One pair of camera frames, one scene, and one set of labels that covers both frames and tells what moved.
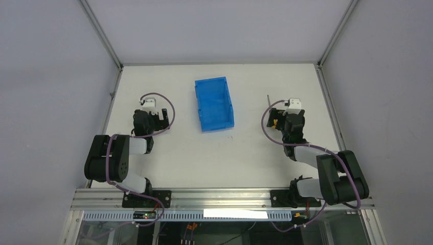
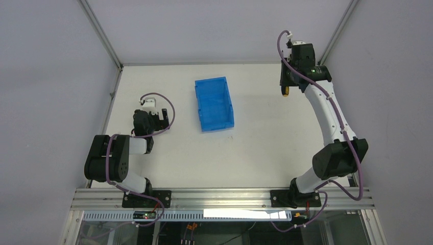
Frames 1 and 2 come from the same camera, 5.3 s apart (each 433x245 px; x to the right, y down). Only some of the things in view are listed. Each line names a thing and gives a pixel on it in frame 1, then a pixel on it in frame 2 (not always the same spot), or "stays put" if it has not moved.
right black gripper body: x=279 y=117 -> x=288 y=80
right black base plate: x=283 y=198 stays put
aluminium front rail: x=87 y=199 stays put
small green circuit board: x=144 y=215 stays put
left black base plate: x=129 y=200 stays put
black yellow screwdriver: x=273 y=117 -> x=285 y=91
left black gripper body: x=159 y=120 stays put
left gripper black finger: x=164 y=123 stays put
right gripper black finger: x=276 y=114 -> x=285 y=77
